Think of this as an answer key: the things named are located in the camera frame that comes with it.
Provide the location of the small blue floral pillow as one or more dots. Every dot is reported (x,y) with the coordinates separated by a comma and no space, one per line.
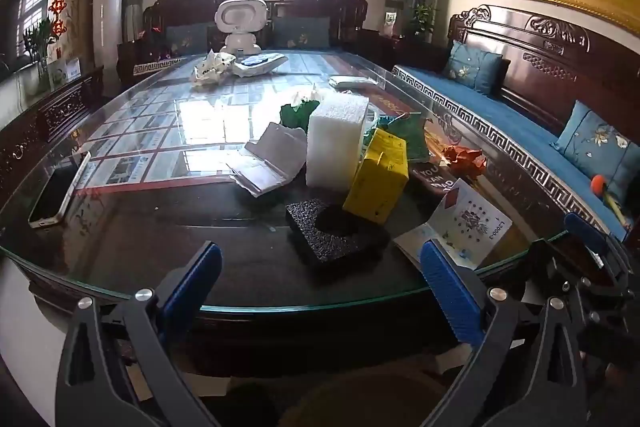
(472,67)

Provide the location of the black television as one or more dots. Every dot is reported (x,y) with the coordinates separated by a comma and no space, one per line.
(27,19)

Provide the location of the white flat packet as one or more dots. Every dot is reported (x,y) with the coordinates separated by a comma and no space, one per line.
(351,82)

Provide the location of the dark floral pillow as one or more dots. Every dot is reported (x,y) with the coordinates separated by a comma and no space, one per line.
(301,32)
(186,39)

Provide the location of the red paper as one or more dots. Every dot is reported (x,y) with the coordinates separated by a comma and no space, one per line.
(465,161)

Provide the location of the carved wooden cabinet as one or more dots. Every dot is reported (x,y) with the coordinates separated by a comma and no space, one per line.
(55,112)

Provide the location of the yellow cardboard box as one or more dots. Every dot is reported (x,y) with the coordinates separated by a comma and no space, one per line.
(377,179)

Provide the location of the bamboo plant in vase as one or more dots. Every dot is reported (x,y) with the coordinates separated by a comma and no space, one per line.
(41,42)

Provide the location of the torn grey cardboard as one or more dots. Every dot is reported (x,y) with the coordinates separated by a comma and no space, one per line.
(272,159)

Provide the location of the orange tipped toy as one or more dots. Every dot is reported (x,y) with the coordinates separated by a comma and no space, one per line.
(600,187)

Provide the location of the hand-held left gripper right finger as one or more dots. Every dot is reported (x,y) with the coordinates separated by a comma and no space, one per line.
(450,292)

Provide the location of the white printed card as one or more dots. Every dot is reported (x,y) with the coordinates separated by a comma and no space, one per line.
(465,227)

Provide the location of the large blue floral pillow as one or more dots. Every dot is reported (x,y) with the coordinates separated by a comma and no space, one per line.
(595,144)

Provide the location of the carved wooden sofa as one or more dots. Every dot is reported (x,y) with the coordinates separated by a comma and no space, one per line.
(542,57)

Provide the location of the green paper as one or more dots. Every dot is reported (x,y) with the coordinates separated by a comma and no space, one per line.
(297,114)
(407,134)

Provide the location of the carved wooden bench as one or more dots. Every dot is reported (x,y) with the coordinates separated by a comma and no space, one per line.
(310,2)

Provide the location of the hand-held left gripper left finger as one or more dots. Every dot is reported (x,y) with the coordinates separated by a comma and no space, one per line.
(197,279)

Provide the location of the white standing air conditioner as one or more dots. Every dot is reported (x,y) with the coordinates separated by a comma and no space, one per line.
(110,7)

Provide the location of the black foam piece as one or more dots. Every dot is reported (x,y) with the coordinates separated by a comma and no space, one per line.
(320,247)

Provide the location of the green potted plant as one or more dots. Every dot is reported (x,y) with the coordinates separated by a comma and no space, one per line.
(422,19)

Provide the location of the white crumpled paper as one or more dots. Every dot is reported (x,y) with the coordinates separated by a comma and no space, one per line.
(212,69)

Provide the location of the dark printed card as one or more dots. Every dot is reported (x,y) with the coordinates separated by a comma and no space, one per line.
(434,179)

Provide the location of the white foam block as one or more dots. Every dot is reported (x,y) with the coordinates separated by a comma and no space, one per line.
(335,142)

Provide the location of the small white box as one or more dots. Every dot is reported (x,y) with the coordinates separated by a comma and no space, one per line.
(67,69)

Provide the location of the white robot toy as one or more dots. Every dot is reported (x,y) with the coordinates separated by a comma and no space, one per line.
(239,19)

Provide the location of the white smartphone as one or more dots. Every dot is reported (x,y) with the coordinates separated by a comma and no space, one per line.
(52,199)

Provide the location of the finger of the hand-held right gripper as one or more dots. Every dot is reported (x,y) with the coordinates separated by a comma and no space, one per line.
(555,262)
(584,228)

